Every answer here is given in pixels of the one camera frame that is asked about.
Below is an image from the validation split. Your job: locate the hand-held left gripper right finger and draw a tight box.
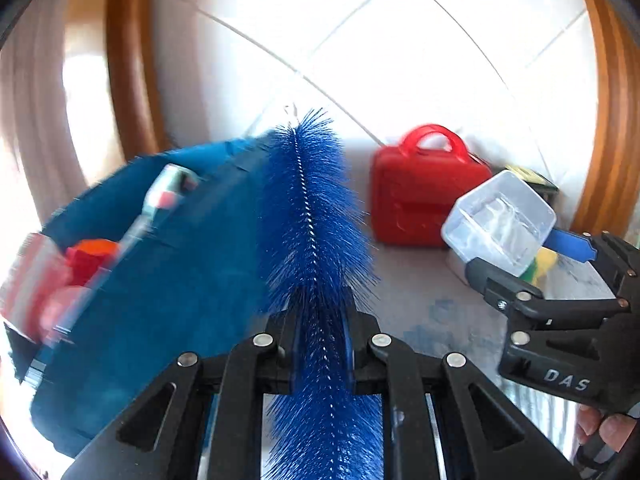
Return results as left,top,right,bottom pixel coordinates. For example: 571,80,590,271
345,310,581,480

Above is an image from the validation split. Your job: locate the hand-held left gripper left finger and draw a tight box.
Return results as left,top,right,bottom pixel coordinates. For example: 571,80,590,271
62,310,301,480

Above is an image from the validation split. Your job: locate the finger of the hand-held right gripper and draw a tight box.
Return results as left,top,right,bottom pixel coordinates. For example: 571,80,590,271
464,256,547,312
541,229,640,307

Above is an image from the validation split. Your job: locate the clear plastic tub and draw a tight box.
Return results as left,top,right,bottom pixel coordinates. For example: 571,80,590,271
441,170,557,276

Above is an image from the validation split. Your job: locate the blue plastic crate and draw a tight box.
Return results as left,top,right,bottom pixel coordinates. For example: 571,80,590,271
10,130,296,458

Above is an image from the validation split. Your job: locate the blue bottle brush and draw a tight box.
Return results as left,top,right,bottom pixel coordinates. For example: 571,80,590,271
255,107,383,480

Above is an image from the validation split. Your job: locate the person's right hand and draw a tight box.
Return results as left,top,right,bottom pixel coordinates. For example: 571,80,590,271
575,405,640,461

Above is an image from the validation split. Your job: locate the black gift box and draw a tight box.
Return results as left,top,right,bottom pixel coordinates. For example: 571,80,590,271
502,164,560,201

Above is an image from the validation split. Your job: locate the red carry case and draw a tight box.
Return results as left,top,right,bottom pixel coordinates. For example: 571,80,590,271
370,124,493,247

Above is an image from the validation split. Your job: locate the pile of small medicine boxes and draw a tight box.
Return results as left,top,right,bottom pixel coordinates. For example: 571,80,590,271
0,162,201,376

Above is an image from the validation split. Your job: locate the white curtain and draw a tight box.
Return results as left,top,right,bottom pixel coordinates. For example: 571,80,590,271
0,0,126,241

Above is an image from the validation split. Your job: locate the curved wooden frame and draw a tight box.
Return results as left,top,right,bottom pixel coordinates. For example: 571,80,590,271
570,0,640,241
65,0,171,166

